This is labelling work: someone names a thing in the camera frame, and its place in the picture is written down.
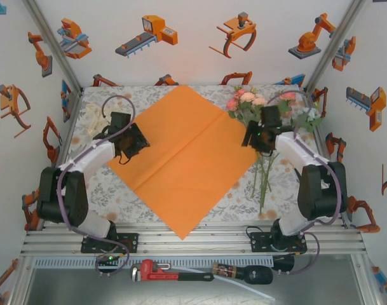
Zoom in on orange wrapping paper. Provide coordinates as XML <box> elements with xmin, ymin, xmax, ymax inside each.
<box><xmin>106</xmin><ymin>84</ymin><xmax>261</xmax><ymax>241</ymax></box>

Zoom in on cream ribbon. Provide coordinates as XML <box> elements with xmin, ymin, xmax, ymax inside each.
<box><xmin>84</xmin><ymin>102</ymin><xmax>113</xmax><ymax>140</ymax></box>

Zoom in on light blue artificial flower bunch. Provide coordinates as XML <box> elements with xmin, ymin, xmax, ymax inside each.
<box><xmin>258</xmin><ymin>90</ymin><xmax>325</xmax><ymax>217</ymax></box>

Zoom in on floral grey table cloth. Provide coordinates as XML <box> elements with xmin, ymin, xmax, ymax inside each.
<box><xmin>49</xmin><ymin>84</ymin><xmax>341</xmax><ymax>224</ymax></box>

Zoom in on small green led board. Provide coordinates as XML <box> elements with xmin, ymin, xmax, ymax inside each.
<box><xmin>96</xmin><ymin>253</ymin><xmax>119</xmax><ymax>265</ymax></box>

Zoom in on red pipe wrench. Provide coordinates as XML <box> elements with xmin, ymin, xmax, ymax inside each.
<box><xmin>130</xmin><ymin>259</ymin><xmax>215</xmax><ymax>283</ymax></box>

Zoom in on black brown handheld tool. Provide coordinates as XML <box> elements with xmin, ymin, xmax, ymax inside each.
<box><xmin>211</xmin><ymin>260</ymin><xmax>274</xmax><ymax>286</ymax></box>

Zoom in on white plastic tube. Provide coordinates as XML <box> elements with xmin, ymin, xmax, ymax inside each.
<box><xmin>167</xmin><ymin>266</ymin><xmax>276</xmax><ymax>301</ymax></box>

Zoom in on grey metal lower shelf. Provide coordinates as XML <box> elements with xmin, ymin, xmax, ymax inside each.
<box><xmin>21</xmin><ymin>266</ymin><xmax>365</xmax><ymax>305</ymax></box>

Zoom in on thin black left gripper cable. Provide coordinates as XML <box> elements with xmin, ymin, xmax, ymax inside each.
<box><xmin>116</xmin><ymin>151</ymin><xmax>132</xmax><ymax>166</ymax></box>

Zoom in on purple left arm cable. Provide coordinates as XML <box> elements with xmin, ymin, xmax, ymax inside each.
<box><xmin>55</xmin><ymin>94</ymin><xmax>137</xmax><ymax>278</ymax></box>

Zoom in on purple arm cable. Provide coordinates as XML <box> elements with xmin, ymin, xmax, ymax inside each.
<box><xmin>267</xmin><ymin>90</ymin><xmax>344</xmax><ymax>276</ymax></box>
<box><xmin>55</xmin><ymin>94</ymin><xmax>137</xmax><ymax>278</ymax></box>

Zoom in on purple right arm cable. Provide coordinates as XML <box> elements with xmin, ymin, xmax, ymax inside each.
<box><xmin>267</xmin><ymin>90</ymin><xmax>344</xmax><ymax>276</ymax></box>

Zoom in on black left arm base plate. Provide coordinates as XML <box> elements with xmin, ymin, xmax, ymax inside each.
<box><xmin>81</xmin><ymin>233</ymin><xmax>140</xmax><ymax>254</ymax></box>

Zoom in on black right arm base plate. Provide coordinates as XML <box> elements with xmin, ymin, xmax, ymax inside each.
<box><xmin>250</xmin><ymin>231</ymin><xmax>308</xmax><ymax>254</ymax></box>

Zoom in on aluminium front rail bed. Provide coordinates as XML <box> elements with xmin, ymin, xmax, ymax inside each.
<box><xmin>20</xmin><ymin>222</ymin><xmax>367</xmax><ymax>257</ymax></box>

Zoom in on aluminium frame post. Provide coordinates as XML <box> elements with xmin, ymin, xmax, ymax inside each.
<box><xmin>302</xmin><ymin>0</ymin><xmax>369</xmax><ymax>93</ymax></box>
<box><xmin>21</xmin><ymin>0</ymin><xmax>85</xmax><ymax>93</ymax></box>

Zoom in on white slotted cable duct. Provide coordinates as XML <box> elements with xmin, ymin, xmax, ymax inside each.
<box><xmin>32</xmin><ymin>256</ymin><xmax>275</xmax><ymax>269</ymax></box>

